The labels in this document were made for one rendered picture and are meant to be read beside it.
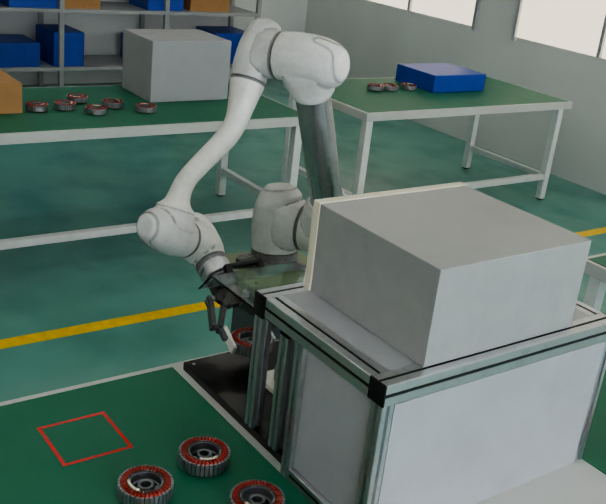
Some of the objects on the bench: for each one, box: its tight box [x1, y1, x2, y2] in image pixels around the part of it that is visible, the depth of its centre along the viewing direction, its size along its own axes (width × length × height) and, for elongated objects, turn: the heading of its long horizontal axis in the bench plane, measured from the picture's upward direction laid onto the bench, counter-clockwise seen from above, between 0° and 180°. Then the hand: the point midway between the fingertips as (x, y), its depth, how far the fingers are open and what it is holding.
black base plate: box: [183, 341, 283, 464], centre depth 231 cm, size 47×64×2 cm
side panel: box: [574, 339, 606, 462], centre depth 216 cm, size 28×3×32 cm, turn 20°
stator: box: [117, 465, 174, 504], centre depth 182 cm, size 11×11×4 cm
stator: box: [178, 436, 231, 477], centre depth 194 cm, size 11×11×4 cm
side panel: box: [280, 342, 394, 504], centre depth 179 cm, size 28×3×32 cm, turn 20°
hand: (251, 340), depth 232 cm, fingers closed on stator, 11 cm apart
